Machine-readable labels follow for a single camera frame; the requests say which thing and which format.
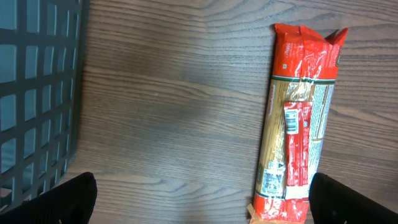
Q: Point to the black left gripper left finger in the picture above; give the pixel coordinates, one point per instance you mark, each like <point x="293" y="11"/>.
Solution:
<point x="71" y="202"/>

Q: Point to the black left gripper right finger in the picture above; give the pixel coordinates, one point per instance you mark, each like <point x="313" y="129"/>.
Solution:
<point x="333" y="202"/>

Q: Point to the red sachet stick packet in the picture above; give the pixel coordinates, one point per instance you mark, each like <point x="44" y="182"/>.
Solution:
<point x="297" y="138"/>

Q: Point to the grey plastic mesh basket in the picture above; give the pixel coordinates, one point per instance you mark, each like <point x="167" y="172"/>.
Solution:
<point x="42" y="52"/>

